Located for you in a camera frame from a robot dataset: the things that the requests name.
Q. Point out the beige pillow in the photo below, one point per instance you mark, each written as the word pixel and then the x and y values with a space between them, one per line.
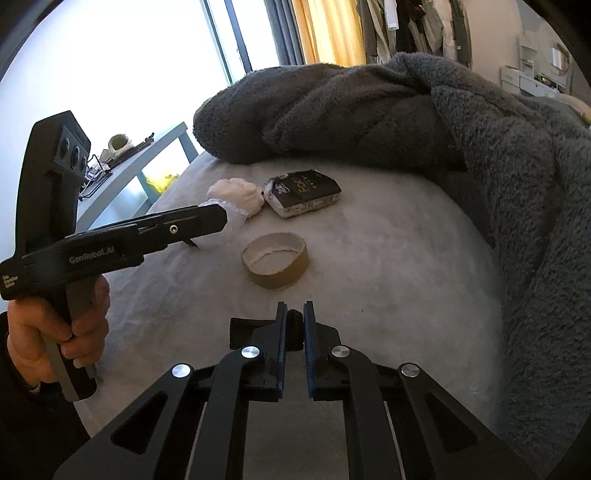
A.
pixel 575 108

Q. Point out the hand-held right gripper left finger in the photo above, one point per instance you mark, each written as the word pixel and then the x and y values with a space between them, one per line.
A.
pixel 231 392

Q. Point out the person's left hand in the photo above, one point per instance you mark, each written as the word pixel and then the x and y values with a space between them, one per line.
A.
pixel 32 332

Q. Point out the round mirror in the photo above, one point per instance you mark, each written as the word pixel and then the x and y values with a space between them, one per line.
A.
pixel 559 57

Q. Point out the white vanity desk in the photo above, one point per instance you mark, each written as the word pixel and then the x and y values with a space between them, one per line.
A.
pixel 521 74

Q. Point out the light blue table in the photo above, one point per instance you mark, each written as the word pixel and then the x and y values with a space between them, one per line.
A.
pixel 134 171

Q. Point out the yellow curtain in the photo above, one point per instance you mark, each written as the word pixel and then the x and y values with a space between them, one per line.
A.
pixel 332 27

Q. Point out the white hanging shirt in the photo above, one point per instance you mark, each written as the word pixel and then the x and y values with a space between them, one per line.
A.
pixel 390 14

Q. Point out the green white fluffy slipper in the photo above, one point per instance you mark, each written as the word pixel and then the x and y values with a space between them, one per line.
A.
pixel 120 144

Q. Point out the glass balcony door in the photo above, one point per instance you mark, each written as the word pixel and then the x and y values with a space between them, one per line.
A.
pixel 231 41

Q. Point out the grey hanging coat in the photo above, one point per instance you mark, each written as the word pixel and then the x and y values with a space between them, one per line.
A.
pixel 371 32

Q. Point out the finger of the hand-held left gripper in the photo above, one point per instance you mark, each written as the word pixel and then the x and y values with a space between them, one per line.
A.
pixel 194 224

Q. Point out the grey curtain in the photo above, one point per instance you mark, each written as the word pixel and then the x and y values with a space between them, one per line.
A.
pixel 286 32

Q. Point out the yellow plastic bag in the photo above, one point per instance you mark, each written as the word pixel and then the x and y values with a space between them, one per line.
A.
pixel 161 181

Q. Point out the cardboard tape roll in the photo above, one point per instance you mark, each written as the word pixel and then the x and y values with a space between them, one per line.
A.
pixel 277 278

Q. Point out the black tissue packet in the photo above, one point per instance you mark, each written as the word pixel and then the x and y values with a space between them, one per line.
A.
pixel 304 191

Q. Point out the grey fleece patterned blanket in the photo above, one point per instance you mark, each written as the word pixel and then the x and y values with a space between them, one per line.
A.
pixel 369 115

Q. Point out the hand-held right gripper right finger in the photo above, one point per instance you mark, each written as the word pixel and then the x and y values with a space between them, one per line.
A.
pixel 360 392

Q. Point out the dark wooden sticks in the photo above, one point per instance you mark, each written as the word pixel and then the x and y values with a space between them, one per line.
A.
pixel 138 145

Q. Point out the clear plastic bag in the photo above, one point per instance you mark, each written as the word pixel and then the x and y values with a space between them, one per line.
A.
pixel 236 217

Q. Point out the white hanging jacket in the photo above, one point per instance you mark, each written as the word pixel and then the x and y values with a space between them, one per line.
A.
pixel 438 27

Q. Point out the black hanging jacket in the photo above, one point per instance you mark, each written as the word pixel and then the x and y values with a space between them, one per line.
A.
pixel 411 25

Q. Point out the person's left forearm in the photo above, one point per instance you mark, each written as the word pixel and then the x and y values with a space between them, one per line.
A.
pixel 27 429

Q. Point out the grey hanging vest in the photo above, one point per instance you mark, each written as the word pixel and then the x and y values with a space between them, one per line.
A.
pixel 463 32

